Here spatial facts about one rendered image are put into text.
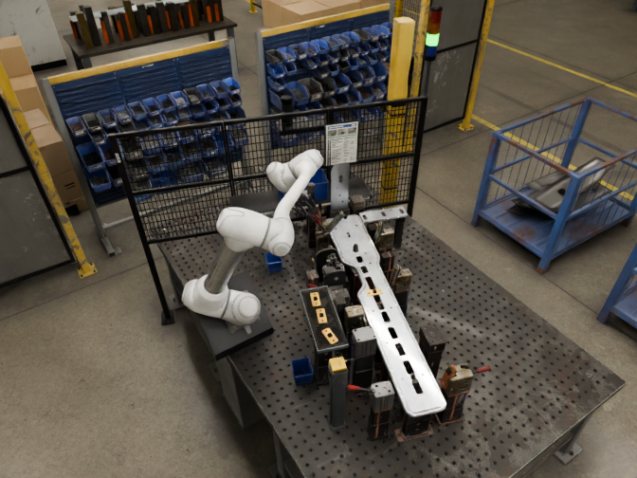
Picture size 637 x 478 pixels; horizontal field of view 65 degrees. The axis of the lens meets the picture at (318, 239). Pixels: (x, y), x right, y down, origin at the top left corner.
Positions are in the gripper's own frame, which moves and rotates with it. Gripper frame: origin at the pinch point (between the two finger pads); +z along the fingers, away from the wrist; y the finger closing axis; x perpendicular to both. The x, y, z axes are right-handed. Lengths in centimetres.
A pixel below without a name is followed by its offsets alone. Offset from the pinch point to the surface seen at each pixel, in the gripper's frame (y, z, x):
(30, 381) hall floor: -227, 4, 20
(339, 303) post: -5, 8, -58
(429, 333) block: 24, 33, -81
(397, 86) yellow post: 80, -3, 58
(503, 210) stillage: 116, 189, 96
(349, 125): 43, -1, 55
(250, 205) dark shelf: -35, -2, 41
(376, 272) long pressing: 13.8, 30.6, -33.0
